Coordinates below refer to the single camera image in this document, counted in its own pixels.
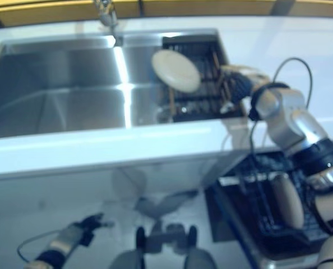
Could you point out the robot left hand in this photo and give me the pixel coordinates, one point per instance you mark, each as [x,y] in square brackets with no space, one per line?
[92,222]

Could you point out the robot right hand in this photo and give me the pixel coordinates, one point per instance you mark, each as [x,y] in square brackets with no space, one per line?
[240,84]

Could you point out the cream round plate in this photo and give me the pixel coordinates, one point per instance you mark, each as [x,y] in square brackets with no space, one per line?
[288,201]
[176,71]

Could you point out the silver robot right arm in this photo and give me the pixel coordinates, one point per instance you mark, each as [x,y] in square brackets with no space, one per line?
[295,120]

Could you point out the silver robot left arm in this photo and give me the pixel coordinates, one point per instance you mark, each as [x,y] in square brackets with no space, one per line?
[57,243]

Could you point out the black dishwasher door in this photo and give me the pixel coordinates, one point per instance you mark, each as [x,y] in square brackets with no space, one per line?
[233,224]

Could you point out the black and steel dish rack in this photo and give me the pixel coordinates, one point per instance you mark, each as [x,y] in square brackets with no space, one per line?
[208,103]

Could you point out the white cabinet door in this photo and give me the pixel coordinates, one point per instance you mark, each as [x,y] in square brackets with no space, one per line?
[57,187]
[183,173]

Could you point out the black robot left foot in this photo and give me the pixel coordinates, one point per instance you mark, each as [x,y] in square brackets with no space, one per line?
[140,238]

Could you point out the grey robot left leg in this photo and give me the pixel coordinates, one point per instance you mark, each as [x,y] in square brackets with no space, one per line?
[130,260]

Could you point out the stainless steel sink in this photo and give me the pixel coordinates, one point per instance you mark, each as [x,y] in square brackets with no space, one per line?
[71,89]

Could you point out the chrome kitchen faucet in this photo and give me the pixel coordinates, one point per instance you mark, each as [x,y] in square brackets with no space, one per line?
[107,16]

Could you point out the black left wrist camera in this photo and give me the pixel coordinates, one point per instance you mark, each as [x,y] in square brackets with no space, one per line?
[87,239]

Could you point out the yellow window with dark frame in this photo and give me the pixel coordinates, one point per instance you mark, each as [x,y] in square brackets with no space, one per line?
[183,8]

